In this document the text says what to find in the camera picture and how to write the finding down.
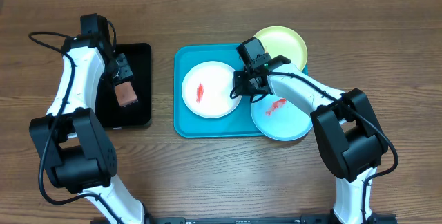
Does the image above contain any black rectangular tray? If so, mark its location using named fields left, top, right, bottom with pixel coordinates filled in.
left=95, top=43, right=152, bottom=129

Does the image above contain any white plate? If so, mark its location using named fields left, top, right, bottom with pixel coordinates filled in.
left=181, top=61, right=241, bottom=118

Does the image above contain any yellow-green plate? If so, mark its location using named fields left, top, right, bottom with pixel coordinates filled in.
left=254, top=26, right=308, bottom=71

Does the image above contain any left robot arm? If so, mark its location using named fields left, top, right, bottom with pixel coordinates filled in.
left=29, top=31, right=152, bottom=223

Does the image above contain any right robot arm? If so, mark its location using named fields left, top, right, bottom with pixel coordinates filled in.
left=231, top=56, right=389, bottom=223

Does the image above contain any pink sponge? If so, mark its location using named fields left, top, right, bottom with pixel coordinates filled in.
left=115, top=82, right=137, bottom=107

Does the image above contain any light blue plate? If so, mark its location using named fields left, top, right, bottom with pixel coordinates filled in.
left=251, top=95, right=312, bottom=142

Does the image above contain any teal serving tray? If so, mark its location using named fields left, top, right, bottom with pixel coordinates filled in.
left=173, top=43, right=262, bottom=138

